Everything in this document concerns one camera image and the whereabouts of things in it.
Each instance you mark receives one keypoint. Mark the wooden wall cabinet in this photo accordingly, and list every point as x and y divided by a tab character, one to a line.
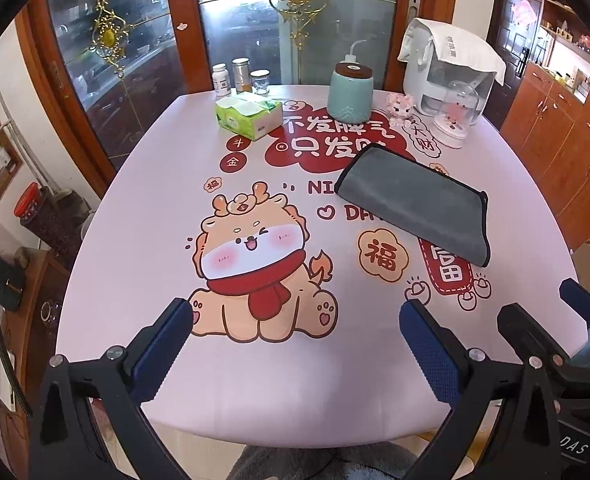
555	125

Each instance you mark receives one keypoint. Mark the teal ceramic canister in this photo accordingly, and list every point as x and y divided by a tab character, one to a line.
350	92

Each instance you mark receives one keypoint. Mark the grey fluffy cushion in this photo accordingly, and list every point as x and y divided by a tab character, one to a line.
295	465

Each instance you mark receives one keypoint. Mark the pink cartoon printed tablecloth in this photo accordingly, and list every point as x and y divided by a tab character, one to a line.
300	365

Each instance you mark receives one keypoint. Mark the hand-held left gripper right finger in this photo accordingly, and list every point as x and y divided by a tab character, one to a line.
427	355

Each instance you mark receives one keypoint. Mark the white pill bottle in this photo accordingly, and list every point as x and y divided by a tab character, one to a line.
220	82

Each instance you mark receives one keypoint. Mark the black bag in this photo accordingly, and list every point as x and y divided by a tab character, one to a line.
0	280

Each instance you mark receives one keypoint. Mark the white tube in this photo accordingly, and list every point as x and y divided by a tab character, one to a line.
351	50

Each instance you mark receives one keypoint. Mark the wide glass door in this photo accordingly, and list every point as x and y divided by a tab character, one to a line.
345	10

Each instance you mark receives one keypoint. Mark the pink block figure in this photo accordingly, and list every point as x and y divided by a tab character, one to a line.
400	107

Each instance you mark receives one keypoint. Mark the metal lidded jar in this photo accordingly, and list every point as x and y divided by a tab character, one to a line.
241	76

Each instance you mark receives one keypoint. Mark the low wooden side cabinet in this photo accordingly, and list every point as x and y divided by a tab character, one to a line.
35	320

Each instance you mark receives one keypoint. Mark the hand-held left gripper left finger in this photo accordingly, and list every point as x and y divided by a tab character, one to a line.
160	352

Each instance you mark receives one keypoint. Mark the dark brown door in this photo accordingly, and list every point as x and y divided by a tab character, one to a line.
502	35

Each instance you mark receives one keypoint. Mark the white countertop appliance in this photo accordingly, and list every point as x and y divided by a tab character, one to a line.
420	87

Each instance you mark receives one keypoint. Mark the mop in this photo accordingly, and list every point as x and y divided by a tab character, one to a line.
35	165

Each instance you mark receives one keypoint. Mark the green tissue box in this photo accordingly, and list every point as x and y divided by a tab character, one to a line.
247	119

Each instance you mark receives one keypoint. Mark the small gold door ornament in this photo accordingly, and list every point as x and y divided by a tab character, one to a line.
109	37

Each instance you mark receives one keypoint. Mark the white cloth cover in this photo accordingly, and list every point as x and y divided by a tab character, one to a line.
460	42

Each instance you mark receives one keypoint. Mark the grey towel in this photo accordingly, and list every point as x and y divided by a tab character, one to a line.
415	200

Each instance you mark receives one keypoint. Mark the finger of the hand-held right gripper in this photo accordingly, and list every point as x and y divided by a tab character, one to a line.
527	330
582	302

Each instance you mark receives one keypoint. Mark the red bucket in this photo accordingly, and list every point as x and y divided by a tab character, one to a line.
29	205

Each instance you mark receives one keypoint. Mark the small glass jar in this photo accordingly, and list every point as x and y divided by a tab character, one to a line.
259	83

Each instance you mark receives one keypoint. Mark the glass dome with pink figure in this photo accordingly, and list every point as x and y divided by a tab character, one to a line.
455	115

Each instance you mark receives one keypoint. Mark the narrow glass door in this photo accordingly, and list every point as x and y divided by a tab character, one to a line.
140	60

